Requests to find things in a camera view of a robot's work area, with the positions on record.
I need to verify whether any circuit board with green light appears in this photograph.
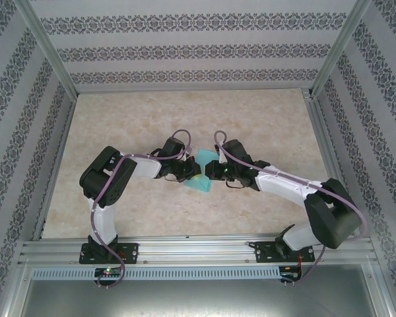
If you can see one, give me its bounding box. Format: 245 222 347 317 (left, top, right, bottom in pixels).
94 267 123 278

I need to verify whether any aluminium side rail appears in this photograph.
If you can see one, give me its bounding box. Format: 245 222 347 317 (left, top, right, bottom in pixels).
18 82 79 255
302 87 376 245

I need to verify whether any teal cloth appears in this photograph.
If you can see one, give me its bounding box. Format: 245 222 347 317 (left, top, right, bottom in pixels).
184 148 218 193

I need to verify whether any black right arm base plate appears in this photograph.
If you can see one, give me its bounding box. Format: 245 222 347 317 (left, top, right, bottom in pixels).
253 240 316 264

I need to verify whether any grey metal sheet panel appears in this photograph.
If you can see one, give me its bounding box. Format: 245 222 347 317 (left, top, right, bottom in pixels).
19 279 380 317

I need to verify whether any slotted grey cable duct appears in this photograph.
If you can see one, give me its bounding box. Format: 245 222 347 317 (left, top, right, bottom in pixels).
31 266 304 280

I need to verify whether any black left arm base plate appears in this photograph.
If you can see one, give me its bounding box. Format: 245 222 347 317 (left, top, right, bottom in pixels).
78 242 140 265

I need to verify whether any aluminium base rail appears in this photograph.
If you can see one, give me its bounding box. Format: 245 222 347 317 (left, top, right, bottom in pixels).
18 232 376 265

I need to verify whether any aluminium frame post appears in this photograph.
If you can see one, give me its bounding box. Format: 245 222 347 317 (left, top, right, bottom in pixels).
16 0 79 96
312 0 374 96

